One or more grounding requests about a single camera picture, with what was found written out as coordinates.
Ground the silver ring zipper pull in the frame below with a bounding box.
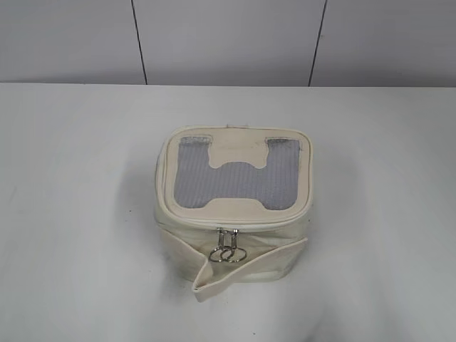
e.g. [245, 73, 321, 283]
[220, 229, 247, 263]
[208, 227, 230, 263]

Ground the cream white zipper bag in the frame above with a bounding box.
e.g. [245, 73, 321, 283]
[155, 126, 314, 302]

